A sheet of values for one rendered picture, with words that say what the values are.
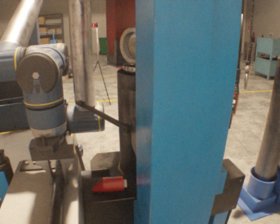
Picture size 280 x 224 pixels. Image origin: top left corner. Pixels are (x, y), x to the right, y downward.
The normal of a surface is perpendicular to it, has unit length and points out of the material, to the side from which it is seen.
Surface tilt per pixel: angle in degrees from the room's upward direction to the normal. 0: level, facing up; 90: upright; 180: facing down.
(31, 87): 95
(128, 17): 90
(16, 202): 0
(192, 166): 90
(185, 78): 90
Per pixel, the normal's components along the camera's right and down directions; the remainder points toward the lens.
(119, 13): 0.53, 0.31
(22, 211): 0.00, -0.93
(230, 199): 0.22, 0.36
